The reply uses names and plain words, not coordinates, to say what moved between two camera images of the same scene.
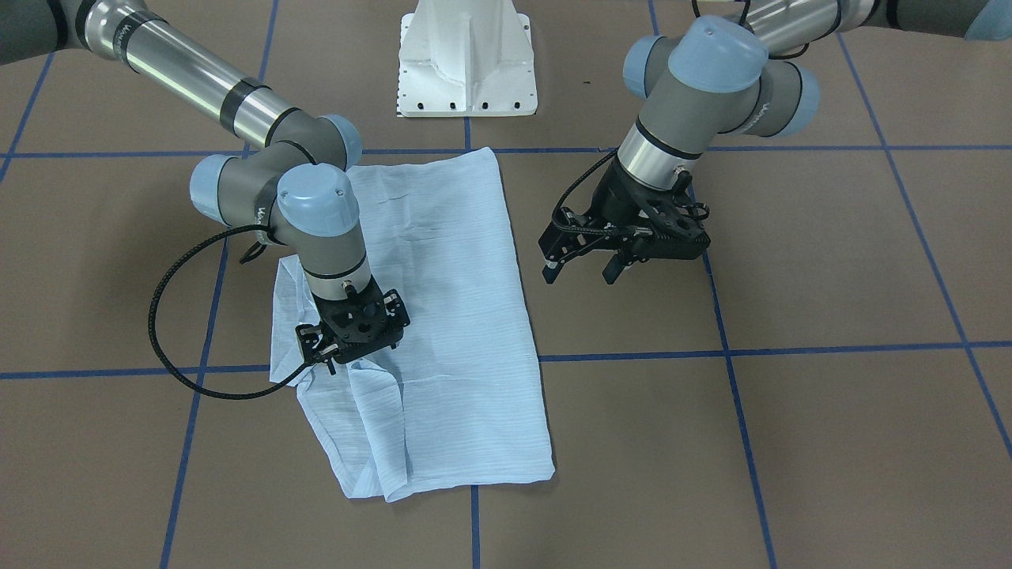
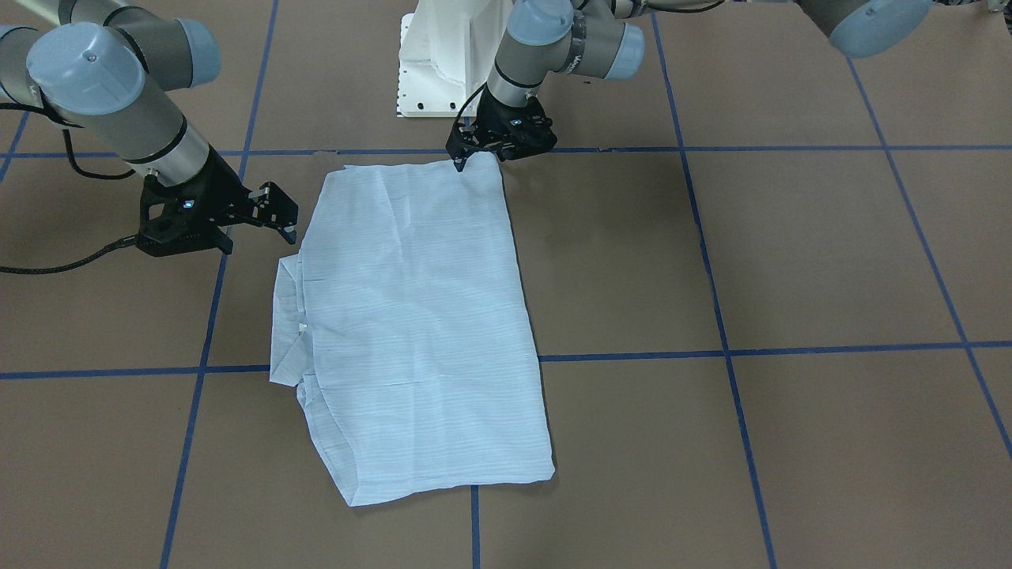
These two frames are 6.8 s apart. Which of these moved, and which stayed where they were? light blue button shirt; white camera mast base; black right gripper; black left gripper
Moved: black left gripper; black right gripper
Stayed: white camera mast base; light blue button shirt
